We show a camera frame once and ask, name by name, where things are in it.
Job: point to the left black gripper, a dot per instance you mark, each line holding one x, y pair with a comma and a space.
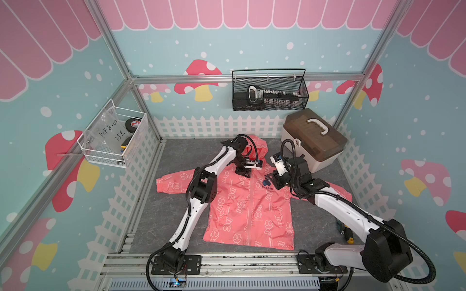
243, 171

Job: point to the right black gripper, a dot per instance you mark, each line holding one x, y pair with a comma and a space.
275, 179

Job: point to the pink hooded rain jacket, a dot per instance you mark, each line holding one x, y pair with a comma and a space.
245, 212

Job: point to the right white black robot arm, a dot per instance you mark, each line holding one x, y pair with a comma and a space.
385, 250

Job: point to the beige toolbox with brown lid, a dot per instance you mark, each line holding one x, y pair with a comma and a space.
314, 138

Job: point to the socket wrench set in basket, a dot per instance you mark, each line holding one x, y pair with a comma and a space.
259, 96

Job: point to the yellow black screwdriver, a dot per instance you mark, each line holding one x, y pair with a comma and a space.
349, 236

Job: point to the black tape roll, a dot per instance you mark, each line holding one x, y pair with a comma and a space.
132, 125

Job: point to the yellow black tool in bin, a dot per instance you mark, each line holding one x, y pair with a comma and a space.
125, 143

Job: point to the clear labelled plastic bag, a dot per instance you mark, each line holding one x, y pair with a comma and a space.
107, 133

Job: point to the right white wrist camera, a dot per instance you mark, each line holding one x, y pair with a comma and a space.
279, 164

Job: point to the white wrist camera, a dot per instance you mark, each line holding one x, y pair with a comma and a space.
279, 164
253, 164

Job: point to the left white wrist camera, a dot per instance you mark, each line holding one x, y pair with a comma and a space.
253, 164

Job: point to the black wire mesh wall basket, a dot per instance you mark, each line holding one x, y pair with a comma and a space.
288, 80

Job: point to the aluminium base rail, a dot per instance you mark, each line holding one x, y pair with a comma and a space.
233, 272

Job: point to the clear plastic wall bin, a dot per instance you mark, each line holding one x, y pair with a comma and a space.
139, 148

